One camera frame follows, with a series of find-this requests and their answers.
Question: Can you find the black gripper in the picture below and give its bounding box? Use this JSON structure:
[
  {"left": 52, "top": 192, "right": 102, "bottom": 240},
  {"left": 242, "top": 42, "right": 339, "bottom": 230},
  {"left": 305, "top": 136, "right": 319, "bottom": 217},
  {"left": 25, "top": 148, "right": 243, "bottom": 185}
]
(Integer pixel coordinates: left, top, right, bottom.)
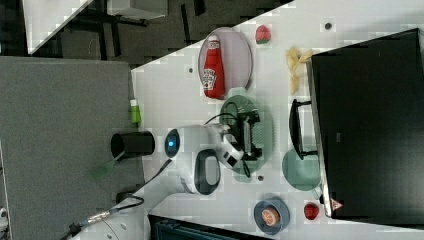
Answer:
[{"left": 233, "top": 111, "right": 262, "bottom": 161}]

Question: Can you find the green oval strainer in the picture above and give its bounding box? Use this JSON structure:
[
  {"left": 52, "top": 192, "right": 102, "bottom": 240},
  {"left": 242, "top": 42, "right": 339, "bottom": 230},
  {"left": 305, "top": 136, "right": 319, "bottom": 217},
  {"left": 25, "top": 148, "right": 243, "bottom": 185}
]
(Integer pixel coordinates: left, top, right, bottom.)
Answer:
[{"left": 219, "top": 87, "right": 273, "bottom": 183}]

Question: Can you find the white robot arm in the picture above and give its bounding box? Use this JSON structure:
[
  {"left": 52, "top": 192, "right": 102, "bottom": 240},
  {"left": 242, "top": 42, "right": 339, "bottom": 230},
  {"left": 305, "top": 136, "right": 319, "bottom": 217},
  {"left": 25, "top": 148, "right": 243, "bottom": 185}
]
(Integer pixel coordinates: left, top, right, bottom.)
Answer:
[{"left": 61, "top": 111, "right": 262, "bottom": 240}]

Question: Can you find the light green measuring cup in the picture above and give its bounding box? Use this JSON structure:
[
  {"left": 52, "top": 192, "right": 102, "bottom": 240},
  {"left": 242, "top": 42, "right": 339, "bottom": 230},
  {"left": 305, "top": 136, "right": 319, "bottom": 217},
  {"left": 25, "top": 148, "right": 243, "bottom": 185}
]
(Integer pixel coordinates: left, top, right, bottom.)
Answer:
[{"left": 282, "top": 149, "right": 322, "bottom": 200}]

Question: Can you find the grey round plate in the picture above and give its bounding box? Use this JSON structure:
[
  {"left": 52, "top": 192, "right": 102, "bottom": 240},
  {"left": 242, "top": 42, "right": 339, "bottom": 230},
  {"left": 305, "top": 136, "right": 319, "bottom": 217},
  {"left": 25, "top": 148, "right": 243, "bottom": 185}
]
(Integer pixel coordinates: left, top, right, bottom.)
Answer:
[{"left": 198, "top": 27, "right": 253, "bottom": 94}]

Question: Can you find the red ketchup bottle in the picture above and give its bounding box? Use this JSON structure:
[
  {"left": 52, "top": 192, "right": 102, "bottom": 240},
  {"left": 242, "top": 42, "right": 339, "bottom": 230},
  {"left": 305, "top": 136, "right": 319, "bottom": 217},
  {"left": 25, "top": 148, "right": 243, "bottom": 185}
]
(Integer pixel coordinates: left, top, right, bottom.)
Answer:
[{"left": 202, "top": 35, "right": 225, "bottom": 99}]

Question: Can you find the orange slice toy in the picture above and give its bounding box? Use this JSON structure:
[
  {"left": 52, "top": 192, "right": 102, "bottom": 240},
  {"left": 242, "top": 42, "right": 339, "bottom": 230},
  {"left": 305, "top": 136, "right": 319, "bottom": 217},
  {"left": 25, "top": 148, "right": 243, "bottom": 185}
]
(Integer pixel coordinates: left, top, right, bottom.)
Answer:
[{"left": 261, "top": 207, "right": 280, "bottom": 226}]

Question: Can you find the blue small bowl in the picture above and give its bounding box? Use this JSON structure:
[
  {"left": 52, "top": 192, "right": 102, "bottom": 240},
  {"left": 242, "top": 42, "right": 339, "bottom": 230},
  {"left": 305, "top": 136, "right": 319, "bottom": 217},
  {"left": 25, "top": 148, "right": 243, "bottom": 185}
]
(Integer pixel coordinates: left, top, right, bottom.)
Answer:
[{"left": 254, "top": 197, "right": 290, "bottom": 235}]

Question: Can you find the yellow toy banana peel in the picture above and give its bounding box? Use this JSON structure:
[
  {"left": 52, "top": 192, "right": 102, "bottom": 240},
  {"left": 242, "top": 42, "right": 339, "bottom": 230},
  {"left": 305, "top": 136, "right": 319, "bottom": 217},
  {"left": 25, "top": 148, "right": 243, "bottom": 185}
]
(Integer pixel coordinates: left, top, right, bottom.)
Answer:
[{"left": 286, "top": 47, "right": 313, "bottom": 95}]

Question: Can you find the dark red toy strawberry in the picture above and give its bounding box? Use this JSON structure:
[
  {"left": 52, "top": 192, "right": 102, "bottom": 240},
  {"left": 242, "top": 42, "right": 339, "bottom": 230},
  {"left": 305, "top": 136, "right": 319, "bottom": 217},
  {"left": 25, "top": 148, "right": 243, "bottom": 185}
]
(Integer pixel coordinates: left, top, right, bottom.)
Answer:
[{"left": 304, "top": 203, "right": 319, "bottom": 221}]

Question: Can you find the pale red toy strawberry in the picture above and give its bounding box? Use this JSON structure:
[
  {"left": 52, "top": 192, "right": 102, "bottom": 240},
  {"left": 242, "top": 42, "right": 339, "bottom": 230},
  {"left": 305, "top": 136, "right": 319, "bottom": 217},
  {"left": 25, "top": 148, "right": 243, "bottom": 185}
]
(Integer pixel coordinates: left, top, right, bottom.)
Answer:
[{"left": 255, "top": 25, "right": 271, "bottom": 44}]

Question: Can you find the black silver toaster oven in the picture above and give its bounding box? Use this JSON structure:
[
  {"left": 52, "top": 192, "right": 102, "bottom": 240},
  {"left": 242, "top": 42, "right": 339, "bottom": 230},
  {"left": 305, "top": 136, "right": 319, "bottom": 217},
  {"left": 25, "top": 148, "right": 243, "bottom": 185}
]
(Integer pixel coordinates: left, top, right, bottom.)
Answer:
[{"left": 306, "top": 28, "right": 424, "bottom": 229}]

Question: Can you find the black round pot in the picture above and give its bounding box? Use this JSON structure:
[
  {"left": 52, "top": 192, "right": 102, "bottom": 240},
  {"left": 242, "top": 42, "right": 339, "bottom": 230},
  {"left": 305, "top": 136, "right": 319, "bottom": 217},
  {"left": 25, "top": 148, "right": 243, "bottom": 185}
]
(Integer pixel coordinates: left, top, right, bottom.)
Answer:
[{"left": 110, "top": 131, "right": 156, "bottom": 160}]

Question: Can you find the green bottle white cap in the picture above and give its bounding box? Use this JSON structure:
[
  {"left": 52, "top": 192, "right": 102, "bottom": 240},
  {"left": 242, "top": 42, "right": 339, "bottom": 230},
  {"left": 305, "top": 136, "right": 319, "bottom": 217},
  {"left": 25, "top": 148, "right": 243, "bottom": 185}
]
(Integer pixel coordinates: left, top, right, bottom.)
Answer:
[{"left": 130, "top": 99, "right": 141, "bottom": 126}]

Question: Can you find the green slotted spatula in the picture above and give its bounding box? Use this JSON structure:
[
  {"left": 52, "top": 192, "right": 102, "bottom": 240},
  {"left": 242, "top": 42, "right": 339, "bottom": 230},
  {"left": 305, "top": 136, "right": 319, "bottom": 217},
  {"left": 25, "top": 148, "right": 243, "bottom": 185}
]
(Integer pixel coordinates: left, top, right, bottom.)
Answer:
[{"left": 89, "top": 151, "right": 125, "bottom": 180}]

